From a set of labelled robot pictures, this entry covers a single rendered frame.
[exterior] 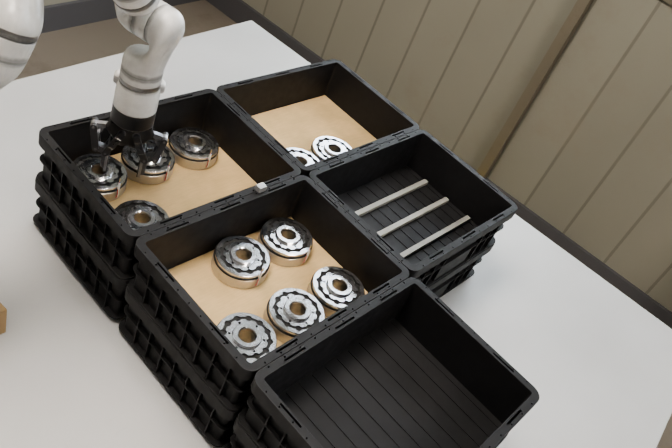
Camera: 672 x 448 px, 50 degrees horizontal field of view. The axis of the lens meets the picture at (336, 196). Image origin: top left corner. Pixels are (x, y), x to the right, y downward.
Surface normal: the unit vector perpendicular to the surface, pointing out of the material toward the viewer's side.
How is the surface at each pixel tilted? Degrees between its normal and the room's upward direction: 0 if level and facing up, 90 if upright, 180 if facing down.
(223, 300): 0
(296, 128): 0
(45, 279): 0
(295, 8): 90
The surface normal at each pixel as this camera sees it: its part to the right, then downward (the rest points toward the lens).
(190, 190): 0.32, -0.72
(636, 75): -0.59, 0.35
